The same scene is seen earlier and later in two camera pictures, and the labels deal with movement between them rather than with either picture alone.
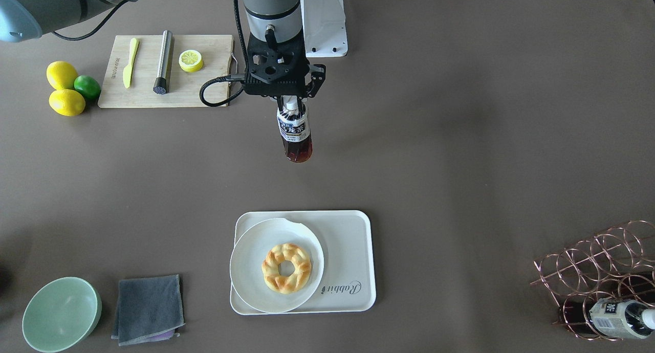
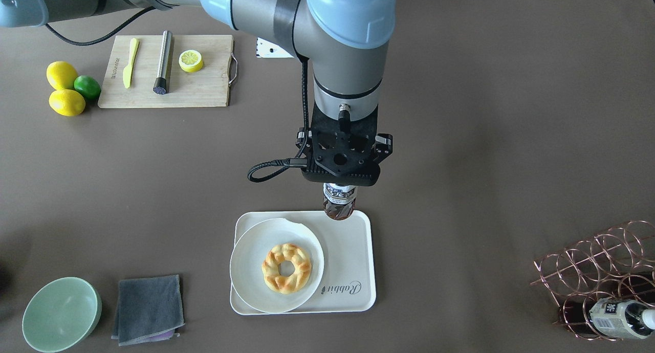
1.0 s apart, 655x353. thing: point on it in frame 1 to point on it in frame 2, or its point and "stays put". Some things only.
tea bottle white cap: [295, 130] to [339, 200]
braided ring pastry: [287, 251] stays put
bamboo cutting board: [183, 87] stays put
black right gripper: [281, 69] to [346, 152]
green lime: [87, 86] stays put
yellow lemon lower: [67, 102] stays put
